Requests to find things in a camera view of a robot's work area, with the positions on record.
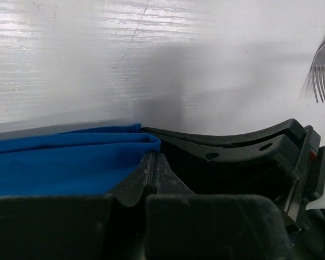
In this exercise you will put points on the steel fork black handle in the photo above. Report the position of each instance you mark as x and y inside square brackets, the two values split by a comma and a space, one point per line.
[318, 74]

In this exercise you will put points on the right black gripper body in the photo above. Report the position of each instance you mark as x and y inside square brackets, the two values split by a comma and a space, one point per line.
[306, 228]

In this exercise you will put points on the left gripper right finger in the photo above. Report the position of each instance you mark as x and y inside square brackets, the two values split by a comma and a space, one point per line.
[183, 225]

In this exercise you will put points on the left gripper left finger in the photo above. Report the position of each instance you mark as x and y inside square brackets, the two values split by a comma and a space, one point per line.
[77, 227]

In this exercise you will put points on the blue cloth napkin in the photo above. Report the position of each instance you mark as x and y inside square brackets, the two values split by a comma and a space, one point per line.
[83, 162]

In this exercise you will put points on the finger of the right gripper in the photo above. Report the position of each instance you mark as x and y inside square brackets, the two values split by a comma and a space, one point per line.
[262, 168]
[291, 128]

